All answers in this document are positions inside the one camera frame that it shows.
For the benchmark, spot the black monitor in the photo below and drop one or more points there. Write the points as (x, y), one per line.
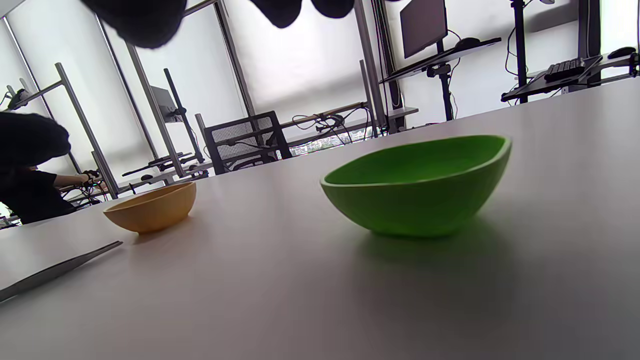
(422, 25)

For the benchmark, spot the black keyboard tray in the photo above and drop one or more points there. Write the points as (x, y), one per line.
(530, 90)

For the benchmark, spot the grey monitor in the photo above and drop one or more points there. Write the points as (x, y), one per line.
(162, 102)

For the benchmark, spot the black computer mouse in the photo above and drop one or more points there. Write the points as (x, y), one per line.
(467, 43)
(621, 52)

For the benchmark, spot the green small dish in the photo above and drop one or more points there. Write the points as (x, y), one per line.
(415, 205)

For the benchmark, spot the black monitor stand tray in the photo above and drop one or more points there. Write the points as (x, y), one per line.
(440, 57)

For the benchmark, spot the yellow plastic bowl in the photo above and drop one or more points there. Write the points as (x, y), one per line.
(150, 210)

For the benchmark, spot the black mesh office chair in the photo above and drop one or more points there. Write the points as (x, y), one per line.
(240, 135)

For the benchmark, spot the black keyboard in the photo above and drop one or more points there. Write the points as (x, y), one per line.
(565, 70)

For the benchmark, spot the metal tweezers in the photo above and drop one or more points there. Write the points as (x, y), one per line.
(50, 272)

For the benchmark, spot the person's right hand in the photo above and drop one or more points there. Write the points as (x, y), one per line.
(140, 22)

